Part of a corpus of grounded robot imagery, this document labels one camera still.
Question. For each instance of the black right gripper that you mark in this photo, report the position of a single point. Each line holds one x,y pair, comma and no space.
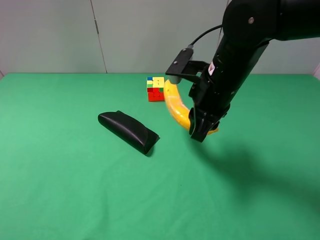
212,94

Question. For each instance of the yellow banana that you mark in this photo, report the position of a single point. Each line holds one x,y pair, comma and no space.
175,105

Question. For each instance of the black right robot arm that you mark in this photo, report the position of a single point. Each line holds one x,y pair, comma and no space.
248,27

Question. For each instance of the multicoloured puzzle cube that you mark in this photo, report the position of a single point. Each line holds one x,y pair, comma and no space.
155,88

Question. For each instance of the black glasses case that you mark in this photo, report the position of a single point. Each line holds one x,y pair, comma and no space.
129,129

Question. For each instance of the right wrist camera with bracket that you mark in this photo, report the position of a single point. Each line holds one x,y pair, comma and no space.
183,67

